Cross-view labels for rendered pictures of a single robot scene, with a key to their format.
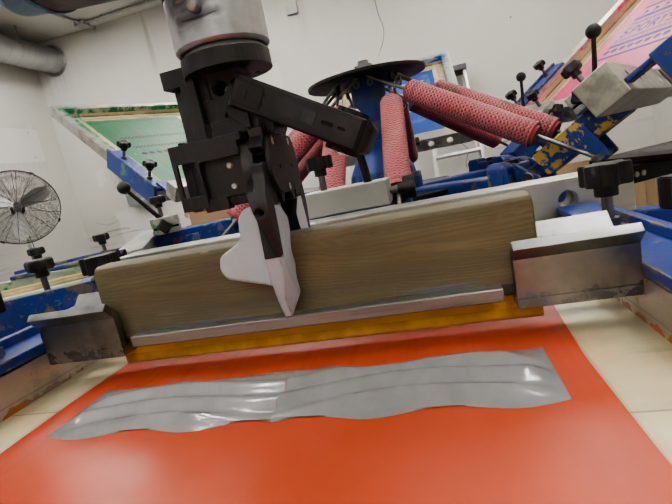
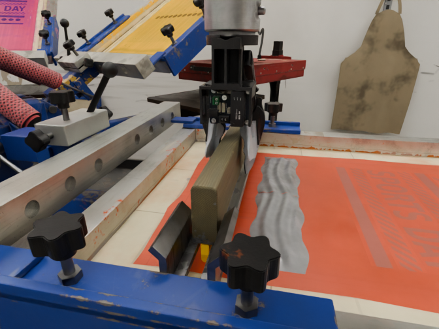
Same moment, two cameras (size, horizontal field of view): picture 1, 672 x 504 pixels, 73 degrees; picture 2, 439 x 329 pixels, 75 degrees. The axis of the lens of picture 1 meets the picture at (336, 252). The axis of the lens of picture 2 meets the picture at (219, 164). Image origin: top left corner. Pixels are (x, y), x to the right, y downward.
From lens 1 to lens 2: 0.65 m
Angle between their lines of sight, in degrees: 88
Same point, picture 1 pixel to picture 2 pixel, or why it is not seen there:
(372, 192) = (102, 119)
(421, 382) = (283, 171)
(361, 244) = not seen: hidden behind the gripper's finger
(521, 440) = (311, 165)
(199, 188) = (244, 111)
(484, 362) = (274, 162)
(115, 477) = (336, 229)
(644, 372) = (284, 151)
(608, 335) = (262, 149)
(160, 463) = (325, 219)
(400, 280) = not seen: hidden behind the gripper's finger
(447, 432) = (308, 172)
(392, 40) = not seen: outside the picture
